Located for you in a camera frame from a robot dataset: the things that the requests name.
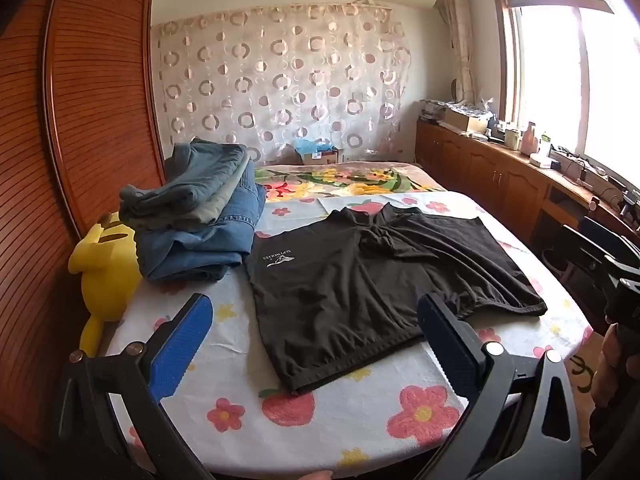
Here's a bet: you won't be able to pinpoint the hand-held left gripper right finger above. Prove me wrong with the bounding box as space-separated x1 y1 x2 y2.
415 294 583 480

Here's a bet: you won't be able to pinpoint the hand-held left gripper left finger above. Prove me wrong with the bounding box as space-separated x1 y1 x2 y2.
50 294 221 480

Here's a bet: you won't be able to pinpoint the black pants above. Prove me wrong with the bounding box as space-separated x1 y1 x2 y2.
245 202 548 396

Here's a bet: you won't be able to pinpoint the olive grey folded pants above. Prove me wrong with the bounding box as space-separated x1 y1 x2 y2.
190 157 258 224

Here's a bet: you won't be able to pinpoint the person's right hand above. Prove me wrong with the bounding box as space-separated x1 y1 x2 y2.
592 327 628 411

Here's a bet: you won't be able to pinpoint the black chair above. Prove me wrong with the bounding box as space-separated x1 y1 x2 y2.
542 215 640 331

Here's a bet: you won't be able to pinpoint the dark waste bin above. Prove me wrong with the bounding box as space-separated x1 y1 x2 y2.
542 246 576 286

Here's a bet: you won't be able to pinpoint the blue denim folded jeans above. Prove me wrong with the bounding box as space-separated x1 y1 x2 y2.
135 170 267 282

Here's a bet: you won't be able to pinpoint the yellow plush toy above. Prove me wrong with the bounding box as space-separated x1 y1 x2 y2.
68 210 143 356

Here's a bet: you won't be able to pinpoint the strawberry printed bed sheet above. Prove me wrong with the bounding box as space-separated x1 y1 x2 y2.
107 190 593 480

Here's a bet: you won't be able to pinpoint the grey-blue folded jeans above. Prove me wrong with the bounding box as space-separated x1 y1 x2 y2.
119 137 251 221

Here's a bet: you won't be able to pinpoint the long wooden cabinet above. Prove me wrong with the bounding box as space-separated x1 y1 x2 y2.
415 115 640 261

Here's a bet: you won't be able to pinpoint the floral blanket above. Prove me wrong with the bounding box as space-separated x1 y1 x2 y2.
252 160 446 203

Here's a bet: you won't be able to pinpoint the open cardboard box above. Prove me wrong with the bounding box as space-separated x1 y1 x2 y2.
444 107 493 135

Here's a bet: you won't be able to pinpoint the small labelled cardboard box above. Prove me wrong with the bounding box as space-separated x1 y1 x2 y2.
300 147 343 166

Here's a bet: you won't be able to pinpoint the blue plastic bag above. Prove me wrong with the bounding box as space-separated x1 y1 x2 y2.
294 137 332 157

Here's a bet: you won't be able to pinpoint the pile of printed papers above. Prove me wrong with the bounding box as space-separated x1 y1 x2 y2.
420 96 496 121

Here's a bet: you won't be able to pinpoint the wooden framed window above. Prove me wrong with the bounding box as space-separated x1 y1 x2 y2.
487 0 640 186

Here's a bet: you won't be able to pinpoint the tied patterned window curtain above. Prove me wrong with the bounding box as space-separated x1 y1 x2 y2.
439 0 476 106

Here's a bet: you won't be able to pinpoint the circle patterned wall curtain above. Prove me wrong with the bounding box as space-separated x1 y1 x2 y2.
150 2 413 166

